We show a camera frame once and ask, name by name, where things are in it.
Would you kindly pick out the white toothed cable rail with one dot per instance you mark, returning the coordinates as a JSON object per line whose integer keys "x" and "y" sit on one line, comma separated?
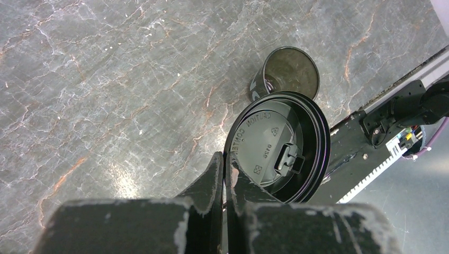
{"x": 396, "y": 147}

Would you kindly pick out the black plastic cup lid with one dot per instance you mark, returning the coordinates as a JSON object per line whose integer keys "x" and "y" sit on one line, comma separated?
{"x": 282, "y": 142}

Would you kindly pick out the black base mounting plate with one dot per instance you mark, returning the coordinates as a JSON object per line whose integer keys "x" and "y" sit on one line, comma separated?
{"x": 352, "y": 157}

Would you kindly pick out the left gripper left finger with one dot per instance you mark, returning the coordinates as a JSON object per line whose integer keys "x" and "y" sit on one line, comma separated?
{"x": 188, "y": 223}

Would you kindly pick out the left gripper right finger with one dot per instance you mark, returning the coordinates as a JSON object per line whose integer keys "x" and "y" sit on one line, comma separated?
{"x": 259, "y": 223}

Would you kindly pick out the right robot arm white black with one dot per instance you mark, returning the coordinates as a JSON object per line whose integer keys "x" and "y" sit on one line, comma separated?
{"x": 412, "y": 105}

